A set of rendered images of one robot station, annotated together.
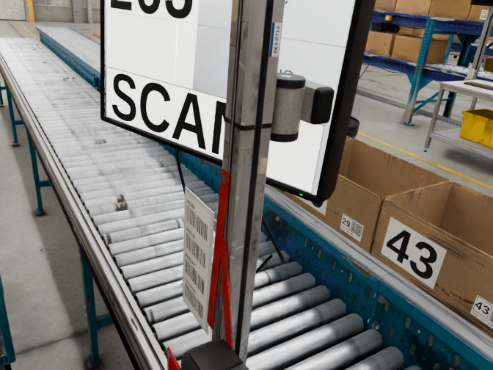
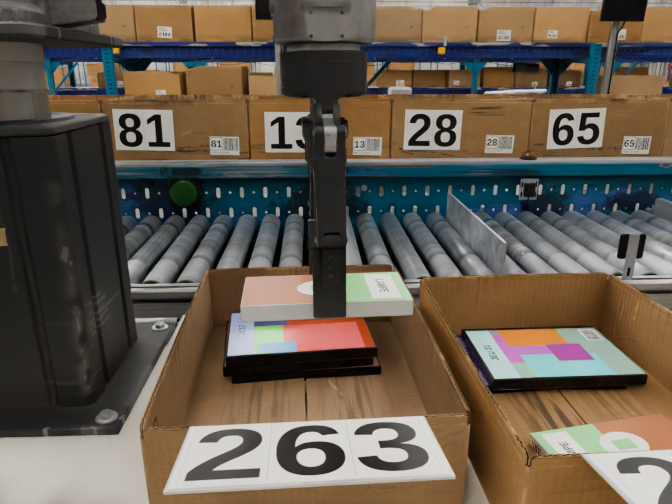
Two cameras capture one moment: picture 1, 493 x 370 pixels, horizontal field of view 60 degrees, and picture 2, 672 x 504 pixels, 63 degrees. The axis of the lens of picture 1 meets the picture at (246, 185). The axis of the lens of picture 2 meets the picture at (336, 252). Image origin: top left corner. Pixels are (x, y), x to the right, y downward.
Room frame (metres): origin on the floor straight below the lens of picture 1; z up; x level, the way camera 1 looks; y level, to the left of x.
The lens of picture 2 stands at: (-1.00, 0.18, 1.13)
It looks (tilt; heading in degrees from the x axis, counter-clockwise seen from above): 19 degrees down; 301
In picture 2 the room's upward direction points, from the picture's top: straight up
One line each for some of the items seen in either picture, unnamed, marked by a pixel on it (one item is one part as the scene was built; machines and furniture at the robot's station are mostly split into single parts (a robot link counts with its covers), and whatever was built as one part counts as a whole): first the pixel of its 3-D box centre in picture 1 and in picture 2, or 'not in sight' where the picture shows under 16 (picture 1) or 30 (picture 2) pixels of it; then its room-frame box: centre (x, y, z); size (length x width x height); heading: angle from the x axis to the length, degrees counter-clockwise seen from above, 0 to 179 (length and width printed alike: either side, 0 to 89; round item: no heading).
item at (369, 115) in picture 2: not in sight; (319, 126); (-0.08, -1.23, 0.96); 0.39 x 0.29 x 0.17; 34
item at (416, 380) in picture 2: not in sight; (304, 360); (-0.67, -0.29, 0.80); 0.38 x 0.28 x 0.10; 126
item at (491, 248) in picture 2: not in sight; (470, 231); (-0.63, -1.04, 0.76); 0.46 x 0.01 x 0.09; 124
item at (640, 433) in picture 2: not in sight; (620, 451); (-1.01, -0.36, 0.76); 0.16 x 0.07 x 0.02; 44
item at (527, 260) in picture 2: not in sight; (509, 246); (-0.71, -1.10, 0.72); 0.52 x 0.05 x 0.05; 124
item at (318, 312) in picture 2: not in sight; (329, 280); (-0.76, -0.21, 0.95); 0.03 x 0.01 x 0.07; 36
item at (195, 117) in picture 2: not in sight; (187, 126); (0.24, -1.01, 0.96); 0.39 x 0.29 x 0.17; 34
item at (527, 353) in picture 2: not in sight; (546, 354); (-0.90, -0.50, 0.78); 0.19 x 0.14 x 0.02; 35
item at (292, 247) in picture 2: not in sight; (292, 249); (-0.28, -0.81, 0.72); 0.52 x 0.05 x 0.05; 124
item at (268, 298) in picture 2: not in sight; (325, 295); (-0.73, -0.24, 0.92); 0.16 x 0.07 x 0.02; 36
